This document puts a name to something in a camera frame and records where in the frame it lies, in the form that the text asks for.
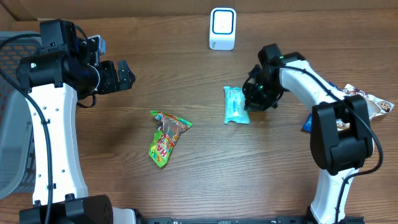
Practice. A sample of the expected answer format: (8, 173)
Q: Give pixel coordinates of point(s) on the cardboard back panel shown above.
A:
(27, 10)

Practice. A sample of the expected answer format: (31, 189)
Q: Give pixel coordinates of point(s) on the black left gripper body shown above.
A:
(108, 79)

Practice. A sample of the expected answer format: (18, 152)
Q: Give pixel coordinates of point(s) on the grey plastic mesh basket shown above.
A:
(17, 141)

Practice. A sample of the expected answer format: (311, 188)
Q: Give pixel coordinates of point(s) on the beige paper snack bag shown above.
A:
(376, 106)

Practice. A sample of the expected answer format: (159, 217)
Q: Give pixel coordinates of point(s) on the blue Oreo cookie pack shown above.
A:
(307, 127)

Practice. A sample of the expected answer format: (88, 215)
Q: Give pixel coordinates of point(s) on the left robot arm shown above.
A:
(67, 69)

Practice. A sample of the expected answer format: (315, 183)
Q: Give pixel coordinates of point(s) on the green gummy candy bag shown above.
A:
(168, 131)

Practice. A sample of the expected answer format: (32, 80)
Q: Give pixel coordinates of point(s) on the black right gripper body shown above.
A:
(264, 93)

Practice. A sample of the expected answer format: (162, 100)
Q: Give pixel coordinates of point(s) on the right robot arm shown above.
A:
(340, 135)

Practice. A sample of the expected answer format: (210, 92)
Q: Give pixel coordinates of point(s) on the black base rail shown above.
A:
(277, 220)

